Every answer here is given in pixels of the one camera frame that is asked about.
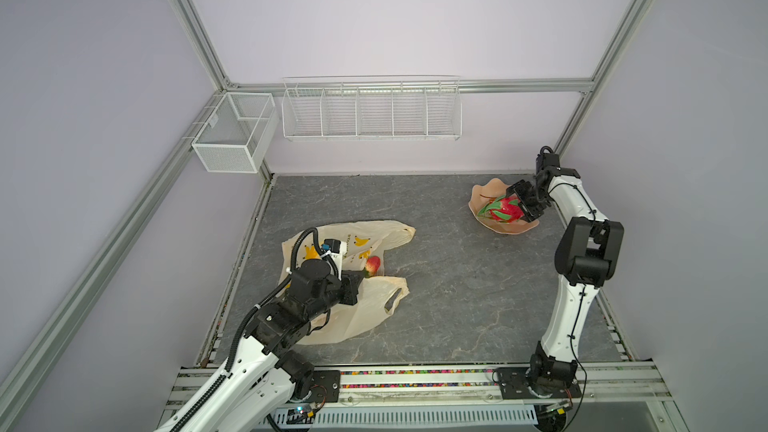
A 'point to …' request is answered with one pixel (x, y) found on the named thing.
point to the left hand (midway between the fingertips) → (363, 278)
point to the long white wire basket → (377, 108)
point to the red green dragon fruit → (505, 209)
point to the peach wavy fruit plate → (482, 194)
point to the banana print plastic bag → (364, 247)
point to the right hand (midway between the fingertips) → (515, 204)
